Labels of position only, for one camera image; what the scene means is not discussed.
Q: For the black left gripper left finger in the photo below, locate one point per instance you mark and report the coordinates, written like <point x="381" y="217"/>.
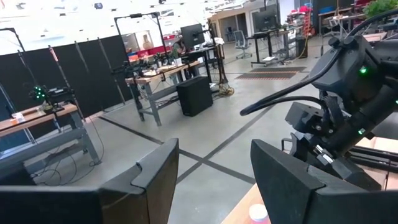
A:
<point x="149" y="193"/>

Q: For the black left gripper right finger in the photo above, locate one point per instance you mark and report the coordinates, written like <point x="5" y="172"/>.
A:
<point x="286" y="193"/>

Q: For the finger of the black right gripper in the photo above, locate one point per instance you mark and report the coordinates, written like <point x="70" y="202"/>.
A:
<point x="351" y="172"/>

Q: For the pink medicine bottle white cap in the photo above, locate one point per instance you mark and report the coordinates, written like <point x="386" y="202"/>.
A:
<point x="258" y="215"/>

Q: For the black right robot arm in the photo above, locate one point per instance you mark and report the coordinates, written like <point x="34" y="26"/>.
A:
<point x="342" y="77"/>

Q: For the dark striped floor mat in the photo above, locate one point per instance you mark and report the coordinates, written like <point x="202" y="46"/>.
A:
<point x="270" y="74"/>

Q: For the wooden workbench grey legs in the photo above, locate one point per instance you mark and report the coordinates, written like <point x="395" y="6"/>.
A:
<point x="34" y="118"/>
<point x="153" y="102"/>

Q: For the black computer tower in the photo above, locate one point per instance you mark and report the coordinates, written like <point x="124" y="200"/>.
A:
<point x="194" y="96"/>

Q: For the black standing desk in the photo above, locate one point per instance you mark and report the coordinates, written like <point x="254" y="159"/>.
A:
<point x="257" y="49"/>

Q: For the grey office chair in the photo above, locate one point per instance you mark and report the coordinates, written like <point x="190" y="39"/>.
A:
<point x="239" y="39"/>

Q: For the black computer monitor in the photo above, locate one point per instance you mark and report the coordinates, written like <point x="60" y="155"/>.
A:
<point x="192" y="35"/>
<point x="264" y="20"/>

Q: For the red stacked items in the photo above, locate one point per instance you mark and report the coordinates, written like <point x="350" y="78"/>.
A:
<point x="306" y="11"/>

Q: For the black room divider panel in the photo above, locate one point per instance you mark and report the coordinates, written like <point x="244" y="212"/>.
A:
<point x="77" y="71"/>

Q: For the person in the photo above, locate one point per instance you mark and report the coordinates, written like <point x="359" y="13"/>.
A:
<point x="179" y="48"/>

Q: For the green leafy plant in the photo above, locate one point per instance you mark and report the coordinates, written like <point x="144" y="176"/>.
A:
<point x="381" y="6"/>

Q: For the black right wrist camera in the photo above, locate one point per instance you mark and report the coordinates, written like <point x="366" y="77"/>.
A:
<point x="303" y="116"/>

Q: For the black aluminium table frame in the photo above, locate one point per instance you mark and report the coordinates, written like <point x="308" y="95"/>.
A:
<point x="382" y="158"/>

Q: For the black metal stand frame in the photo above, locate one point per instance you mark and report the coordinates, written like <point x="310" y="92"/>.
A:
<point x="135" y="15"/>

